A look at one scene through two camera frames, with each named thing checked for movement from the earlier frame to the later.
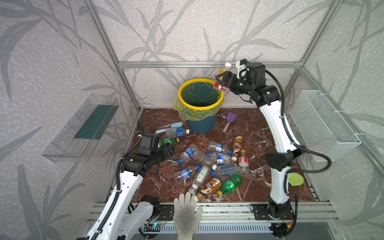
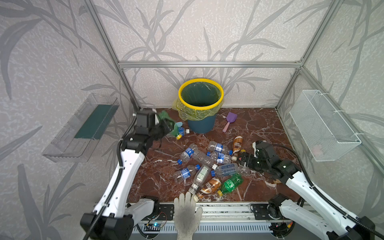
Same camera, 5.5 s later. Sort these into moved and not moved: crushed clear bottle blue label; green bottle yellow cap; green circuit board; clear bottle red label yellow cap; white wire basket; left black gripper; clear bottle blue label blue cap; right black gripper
Moved: left black gripper; green bottle yellow cap; right black gripper
Not moved: clear bottle red label yellow cap; crushed clear bottle blue label; green circuit board; clear bottle blue label blue cap; white wire basket
